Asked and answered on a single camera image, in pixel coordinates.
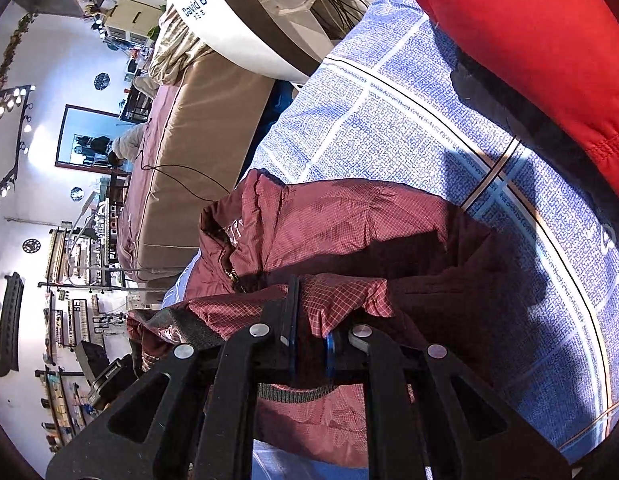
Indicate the display shelf rack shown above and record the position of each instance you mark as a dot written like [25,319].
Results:
[81,270]

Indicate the blue checked bedsheet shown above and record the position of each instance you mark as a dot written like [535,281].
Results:
[414,125]

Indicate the maroon checked jacket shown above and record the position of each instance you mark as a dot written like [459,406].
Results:
[339,220]

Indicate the white round machine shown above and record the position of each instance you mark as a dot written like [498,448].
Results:
[224,20]

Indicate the track light rail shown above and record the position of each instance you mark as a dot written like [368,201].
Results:
[9,105]

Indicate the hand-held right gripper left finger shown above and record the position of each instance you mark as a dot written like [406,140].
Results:
[289,340]

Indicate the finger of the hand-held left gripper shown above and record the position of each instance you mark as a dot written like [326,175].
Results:
[111,375]

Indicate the black round wall ornament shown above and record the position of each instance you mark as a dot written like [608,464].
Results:
[31,246]

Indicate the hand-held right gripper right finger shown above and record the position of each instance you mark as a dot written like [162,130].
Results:
[334,355]

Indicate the red puffer jacket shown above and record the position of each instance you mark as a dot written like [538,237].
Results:
[514,35]

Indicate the black octagonal wall ornament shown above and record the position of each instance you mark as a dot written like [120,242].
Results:
[78,194]
[102,81]

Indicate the black curved wall shelf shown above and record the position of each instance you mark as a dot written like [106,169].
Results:
[9,325]

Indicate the brown bed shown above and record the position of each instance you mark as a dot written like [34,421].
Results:
[189,125]

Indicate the beige cabinet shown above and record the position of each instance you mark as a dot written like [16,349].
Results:
[132,20]

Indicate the beige patterned quilt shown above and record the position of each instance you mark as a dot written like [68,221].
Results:
[177,55]

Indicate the wall mirror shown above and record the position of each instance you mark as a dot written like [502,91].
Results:
[79,125]

